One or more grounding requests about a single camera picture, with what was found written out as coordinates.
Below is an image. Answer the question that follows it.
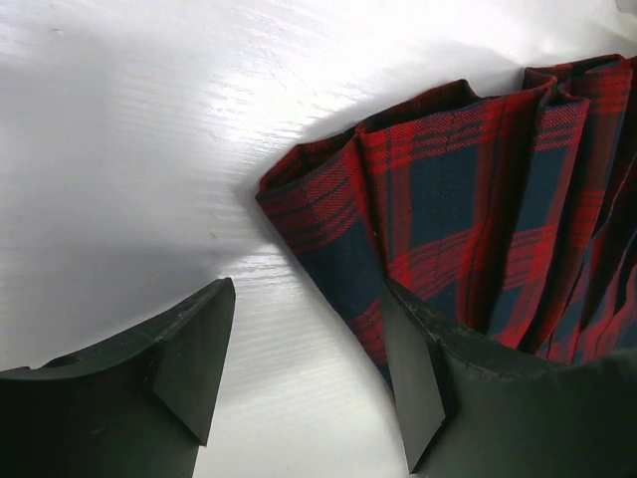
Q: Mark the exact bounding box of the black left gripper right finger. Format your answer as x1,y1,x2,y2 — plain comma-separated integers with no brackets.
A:
380,281,636,477

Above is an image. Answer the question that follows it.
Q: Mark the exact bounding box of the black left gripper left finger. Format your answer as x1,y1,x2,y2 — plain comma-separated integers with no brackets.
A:
1,278,235,478

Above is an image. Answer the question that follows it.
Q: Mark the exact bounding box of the red black plaid skirt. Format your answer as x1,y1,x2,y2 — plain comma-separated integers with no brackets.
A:
256,55,636,375

